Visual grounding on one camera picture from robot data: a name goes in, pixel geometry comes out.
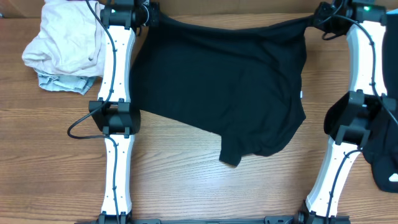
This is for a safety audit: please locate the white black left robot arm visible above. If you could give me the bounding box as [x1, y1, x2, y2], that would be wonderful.
[89, 1, 159, 223]

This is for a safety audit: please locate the black t-shirt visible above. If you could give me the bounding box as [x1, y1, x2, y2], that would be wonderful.
[129, 15, 310, 166]

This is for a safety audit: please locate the light blue cloth corner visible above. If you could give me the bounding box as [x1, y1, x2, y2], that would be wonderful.
[387, 9, 398, 14]

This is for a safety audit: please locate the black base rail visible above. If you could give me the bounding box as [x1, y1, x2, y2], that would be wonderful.
[74, 211, 351, 224]

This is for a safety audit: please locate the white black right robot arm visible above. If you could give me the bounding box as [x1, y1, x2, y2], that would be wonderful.
[264, 1, 397, 223]

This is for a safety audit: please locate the beige folded garment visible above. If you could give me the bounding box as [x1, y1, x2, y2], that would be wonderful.
[22, 0, 105, 77]

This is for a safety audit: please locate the light blue folded garment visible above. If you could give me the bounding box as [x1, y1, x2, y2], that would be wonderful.
[34, 68, 96, 95]

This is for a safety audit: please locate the black garment pile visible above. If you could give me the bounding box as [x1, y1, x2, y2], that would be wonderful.
[363, 14, 397, 194]

